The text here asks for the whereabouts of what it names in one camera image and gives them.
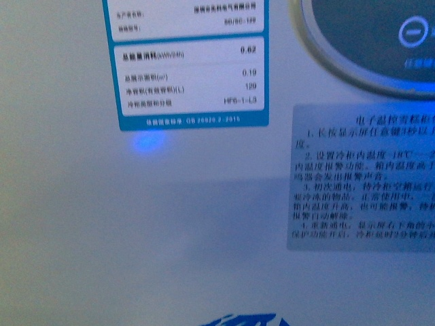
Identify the grey instruction sticker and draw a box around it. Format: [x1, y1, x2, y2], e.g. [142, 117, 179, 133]
[287, 102, 434, 253]

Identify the white blue chest freezer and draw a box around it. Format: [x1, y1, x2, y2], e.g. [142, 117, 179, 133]
[1, 1, 434, 325]

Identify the blue energy label sticker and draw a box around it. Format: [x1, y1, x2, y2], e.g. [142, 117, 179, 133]
[103, 0, 269, 131]

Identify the oval grey control panel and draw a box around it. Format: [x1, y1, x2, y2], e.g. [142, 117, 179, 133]
[290, 1, 434, 100]

